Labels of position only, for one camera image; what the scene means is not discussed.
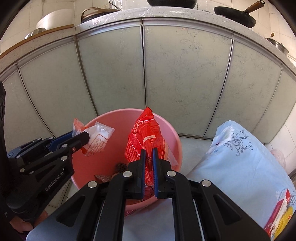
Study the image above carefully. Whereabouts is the black wok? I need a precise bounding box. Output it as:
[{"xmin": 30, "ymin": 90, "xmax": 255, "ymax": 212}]
[
  {"xmin": 214, "ymin": 1, "xmax": 265, "ymax": 28},
  {"xmin": 147, "ymin": 0, "xmax": 197, "ymax": 9}
]

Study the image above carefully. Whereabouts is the red plastic snack bag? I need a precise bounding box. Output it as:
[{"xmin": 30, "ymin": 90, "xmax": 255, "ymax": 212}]
[{"xmin": 125, "ymin": 108, "xmax": 169, "ymax": 200}]

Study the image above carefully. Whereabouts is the right black wok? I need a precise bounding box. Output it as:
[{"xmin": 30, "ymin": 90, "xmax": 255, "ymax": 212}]
[{"xmin": 214, "ymin": 1, "xmax": 265, "ymax": 28}]

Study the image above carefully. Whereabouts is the steel bowl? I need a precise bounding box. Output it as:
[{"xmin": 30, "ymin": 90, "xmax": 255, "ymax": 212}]
[{"xmin": 24, "ymin": 28, "xmax": 46, "ymax": 39}]

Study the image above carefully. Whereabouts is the kitchen counter cabinet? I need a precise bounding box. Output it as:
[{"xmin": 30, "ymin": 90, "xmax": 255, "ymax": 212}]
[{"xmin": 1, "ymin": 7, "xmax": 295, "ymax": 155}]

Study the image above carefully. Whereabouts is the orange white small wrapper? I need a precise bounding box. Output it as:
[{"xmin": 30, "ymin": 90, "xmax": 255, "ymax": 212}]
[{"xmin": 72, "ymin": 118, "xmax": 115, "ymax": 157}]

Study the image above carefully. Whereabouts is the left black wok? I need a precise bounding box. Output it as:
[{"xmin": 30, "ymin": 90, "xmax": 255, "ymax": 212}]
[{"xmin": 147, "ymin": 0, "xmax": 197, "ymax": 9}]

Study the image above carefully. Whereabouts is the person's left hand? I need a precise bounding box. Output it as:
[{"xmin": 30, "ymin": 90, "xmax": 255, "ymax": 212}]
[{"xmin": 10, "ymin": 210, "xmax": 48, "ymax": 233}]

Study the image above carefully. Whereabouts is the yellow foam fruit net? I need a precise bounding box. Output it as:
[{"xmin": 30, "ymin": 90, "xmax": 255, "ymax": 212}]
[{"xmin": 271, "ymin": 206, "xmax": 293, "ymax": 240}]

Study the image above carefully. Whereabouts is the pink plastic bucket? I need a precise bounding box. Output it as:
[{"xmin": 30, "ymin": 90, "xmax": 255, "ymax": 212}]
[{"xmin": 71, "ymin": 108, "xmax": 183, "ymax": 212}]

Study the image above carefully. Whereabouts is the red white medicine box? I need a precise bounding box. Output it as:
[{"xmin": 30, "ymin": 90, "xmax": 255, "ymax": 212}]
[{"xmin": 264, "ymin": 189, "xmax": 293, "ymax": 239}]

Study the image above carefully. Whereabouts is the steel pot with lid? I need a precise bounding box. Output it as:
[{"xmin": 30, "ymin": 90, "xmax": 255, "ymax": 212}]
[{"xmin": 266, "ymin": 32, "xmax": 289, "ymax": 56}]

